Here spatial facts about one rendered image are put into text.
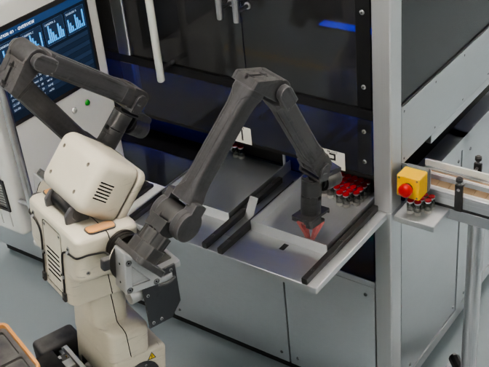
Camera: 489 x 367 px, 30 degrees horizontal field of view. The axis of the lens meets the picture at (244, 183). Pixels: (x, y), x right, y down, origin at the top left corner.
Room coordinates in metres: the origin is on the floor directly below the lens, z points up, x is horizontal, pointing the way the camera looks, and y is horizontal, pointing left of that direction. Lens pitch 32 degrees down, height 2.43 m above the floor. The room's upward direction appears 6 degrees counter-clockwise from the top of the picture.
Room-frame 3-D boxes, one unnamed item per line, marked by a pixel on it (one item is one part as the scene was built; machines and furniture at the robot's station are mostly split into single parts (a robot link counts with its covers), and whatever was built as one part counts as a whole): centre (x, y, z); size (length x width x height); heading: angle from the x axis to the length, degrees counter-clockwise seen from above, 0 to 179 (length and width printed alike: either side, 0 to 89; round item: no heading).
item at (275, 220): (2.26, -0.21, 0.90); 0.34 x 0.26 x 0.04; 141
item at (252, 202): (2.24, 0.02, 0.91); 0.14 x 0.03 x 0.06; 141
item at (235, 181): (2.47, 0.05, 0.90); 0.34 x 0.26 x 0.04; 141
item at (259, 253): (2.31, -0.04, 0.87); 0.70 x 0.48 x 0.02; 51
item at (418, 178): (2.20, -0.48, 1.00); 0.08 x 0.07 x 0.07; 141
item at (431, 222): (2.22, -0.52, 0.87); 0.14 x 0.13 x 0.02; 141
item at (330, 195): (2.33, -0.27, 0.90); 0.18 x 0.02 x 0.05; 51
